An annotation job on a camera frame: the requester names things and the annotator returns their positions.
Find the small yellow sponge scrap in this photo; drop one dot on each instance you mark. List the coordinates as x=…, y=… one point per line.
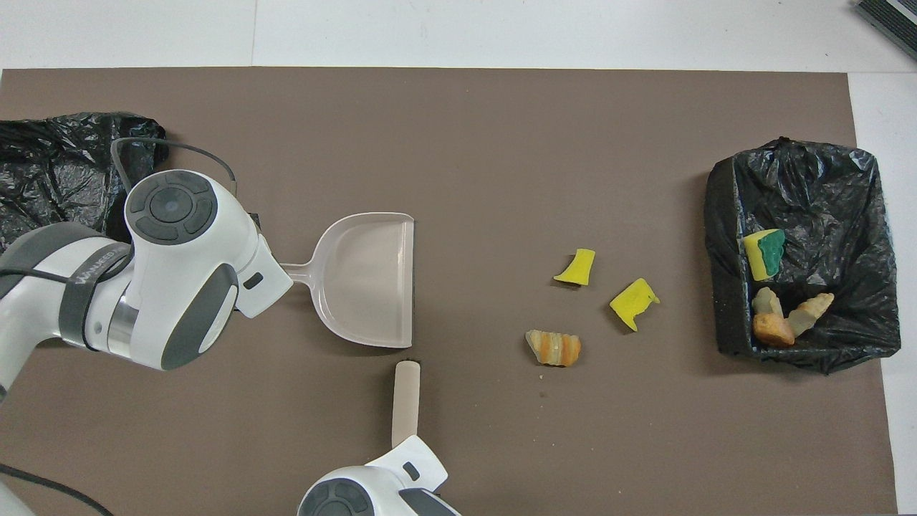
x=577, y=268

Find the brown table mat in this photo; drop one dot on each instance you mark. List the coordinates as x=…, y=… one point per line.
x=501, y=143

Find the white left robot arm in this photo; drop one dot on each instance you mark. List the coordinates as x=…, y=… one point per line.
x=186, y=287

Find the yellow sponge with green back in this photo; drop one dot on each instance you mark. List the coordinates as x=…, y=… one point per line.
x=763, y=254

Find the orange striped croissant piece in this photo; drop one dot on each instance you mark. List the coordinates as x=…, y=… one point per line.
x=553, y=347
x=809, y=314

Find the black bag lined bin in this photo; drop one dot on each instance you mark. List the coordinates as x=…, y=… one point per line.
x=57, y=165
x=824, y=193

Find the dark ribbed panel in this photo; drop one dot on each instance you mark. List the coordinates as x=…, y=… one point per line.
x=895, y=18

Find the beige plastic dustpan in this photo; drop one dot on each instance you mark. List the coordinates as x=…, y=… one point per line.
x=365, y=279

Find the brown bread roll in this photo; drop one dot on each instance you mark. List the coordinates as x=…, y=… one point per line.
x=774, y=331

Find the pale striped croissant piece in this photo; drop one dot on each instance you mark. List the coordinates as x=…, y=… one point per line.
x=766, y=301

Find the notched yellow sponge scrap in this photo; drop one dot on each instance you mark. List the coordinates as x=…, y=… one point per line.
x=632, y=301

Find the beige brush with black bristles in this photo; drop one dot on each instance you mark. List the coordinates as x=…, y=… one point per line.
x=405, y=401

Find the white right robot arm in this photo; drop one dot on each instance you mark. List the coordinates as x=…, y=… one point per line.
x=372, y=487

